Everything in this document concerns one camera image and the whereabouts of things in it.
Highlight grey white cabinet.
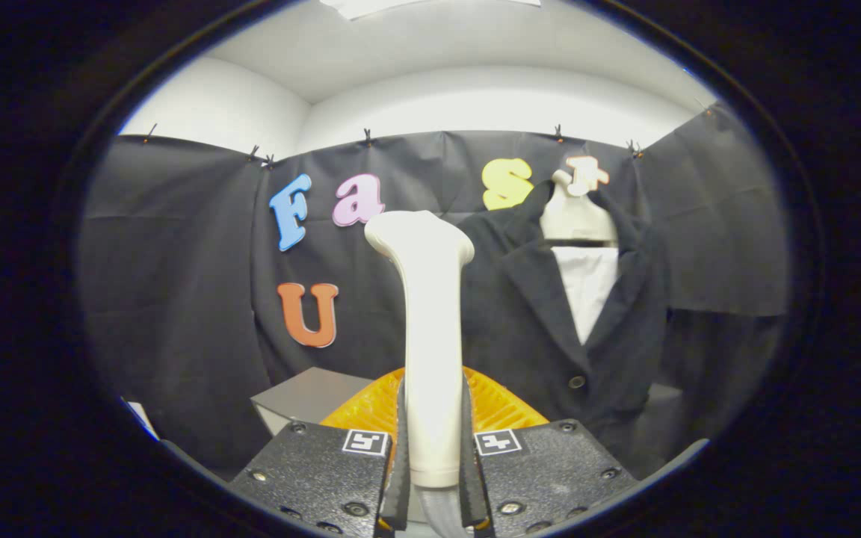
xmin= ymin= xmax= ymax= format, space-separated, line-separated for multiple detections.
xmin=251 ymin=366 xmax=375 ymax=438

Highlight pale steamer hose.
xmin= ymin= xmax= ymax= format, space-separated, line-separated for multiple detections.
xmin=419 ymin=486 xmax=470 ymax=538

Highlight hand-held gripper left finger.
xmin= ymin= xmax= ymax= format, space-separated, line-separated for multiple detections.
xmin=229 ymin=366 xmax=411 ymax=538

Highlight white mannequin torso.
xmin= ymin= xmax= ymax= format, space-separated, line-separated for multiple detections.
xmin=539 ymin=168 xmax=620 ymax=346

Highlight black backdrop cloth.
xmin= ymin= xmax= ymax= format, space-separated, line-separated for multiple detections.
xmin=78 ymin=101 xmax=790 ymax=479

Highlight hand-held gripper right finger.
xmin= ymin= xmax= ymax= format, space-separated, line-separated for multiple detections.
xmin=460 ymin=366 xmax=641 ymax=538

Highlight row of black cloth clips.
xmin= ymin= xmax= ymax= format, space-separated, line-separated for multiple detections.
xmin=141 ymin=101 xmax=715 ymax=167

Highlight ceiling light panel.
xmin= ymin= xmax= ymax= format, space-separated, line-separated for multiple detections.
xmin=318 ymin=0 xmax=543 ymax=21

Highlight black suit jacket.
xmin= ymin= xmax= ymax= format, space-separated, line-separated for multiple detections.
xmin=457 ymin=179 xmax=672 ymax=479

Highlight white garment steamer head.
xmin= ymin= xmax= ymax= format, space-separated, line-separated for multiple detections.
xmin=364 ymin=210 xmax=476 ymax=489

